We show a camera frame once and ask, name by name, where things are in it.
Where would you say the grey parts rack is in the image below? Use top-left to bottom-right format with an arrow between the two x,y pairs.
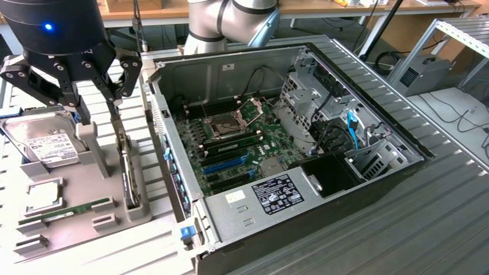
11,121 -> 155,257

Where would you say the hard disk with blue carrier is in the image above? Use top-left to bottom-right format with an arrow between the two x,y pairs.
0,108 -> 88,169

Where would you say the black stand pole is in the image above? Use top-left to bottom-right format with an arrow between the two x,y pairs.
359,0 -> 407,61

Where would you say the silver CPU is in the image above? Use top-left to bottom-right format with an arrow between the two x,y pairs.
25,183 -> 63,212

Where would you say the hanging thin cable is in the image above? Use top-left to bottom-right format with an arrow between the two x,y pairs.
132,0 -> 151,53

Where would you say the blue expansion slot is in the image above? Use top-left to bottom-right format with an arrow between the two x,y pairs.
203,160 -> 252,175

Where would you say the wooden desk white frame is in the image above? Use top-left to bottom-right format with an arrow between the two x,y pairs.
100,0 -> 192,29
277,0 -> 482,60

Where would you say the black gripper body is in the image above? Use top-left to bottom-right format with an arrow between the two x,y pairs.
0,0 -> 117,84

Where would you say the black wire bundle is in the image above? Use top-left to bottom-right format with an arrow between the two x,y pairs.
309,119 -> 359,154

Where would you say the green Dell motherboard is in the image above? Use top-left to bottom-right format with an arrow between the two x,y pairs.
169,96 -> 307,195

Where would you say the black RAM slot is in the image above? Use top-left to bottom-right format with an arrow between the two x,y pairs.
204,139 -> 265,157
181,96 -> 233,108
200,132 -> 263,149
184,99 -> 236,111
199,128 -> 261,146
201,136 -> 264,152
187,104 -> 240,117
185,101 -> 237,114

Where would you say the open black PC case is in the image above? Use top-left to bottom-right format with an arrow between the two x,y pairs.
135,34 -> 436,275

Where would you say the Nvidia graphics card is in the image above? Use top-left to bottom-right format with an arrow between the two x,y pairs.
113,113 -> 143,212

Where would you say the aluminium profile frame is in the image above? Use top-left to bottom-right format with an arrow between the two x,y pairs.
384,15 -> 489,97

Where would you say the black looped cable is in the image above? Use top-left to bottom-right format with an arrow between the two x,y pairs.
320,16 -> 371,33

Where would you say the CPU socket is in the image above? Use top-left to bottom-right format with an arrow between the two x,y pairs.
204,113 -> 241,140

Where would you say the coiled black cable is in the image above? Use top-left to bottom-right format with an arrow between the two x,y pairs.
376,51 -> 399,73

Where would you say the metal disk bay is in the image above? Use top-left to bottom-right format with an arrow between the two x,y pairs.
280,45 -> 383,152

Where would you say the cardboard box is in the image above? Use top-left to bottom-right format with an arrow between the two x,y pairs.
105,0 -> 164,10

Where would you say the green RAM stick with label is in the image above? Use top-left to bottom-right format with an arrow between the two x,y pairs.
17,197 -> 111,226

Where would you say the grey power supply unit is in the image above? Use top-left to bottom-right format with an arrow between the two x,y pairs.
204,167 -> 323,245

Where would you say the grey control box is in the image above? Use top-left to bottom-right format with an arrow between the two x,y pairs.
387,53 -> 466,97

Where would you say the dark round wire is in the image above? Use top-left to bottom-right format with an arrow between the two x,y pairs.
240,65 -> 292,101

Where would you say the blue SATA wire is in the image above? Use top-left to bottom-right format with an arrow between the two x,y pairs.
345,111 -> 363,152

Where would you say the metal socket cover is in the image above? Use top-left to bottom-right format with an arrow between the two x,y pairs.
233,96 -> 265,129

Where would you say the thin metal locking lever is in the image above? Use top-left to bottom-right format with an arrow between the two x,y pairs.
199,96 -> 211,123

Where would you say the silver chipset heat sink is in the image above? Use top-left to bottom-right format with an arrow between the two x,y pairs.
259,158 -> 287,178

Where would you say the black expansion slot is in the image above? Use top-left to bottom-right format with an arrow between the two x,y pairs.
209,177 -> 256,193
200,150 -> 248,167
207,171 -> 252,186

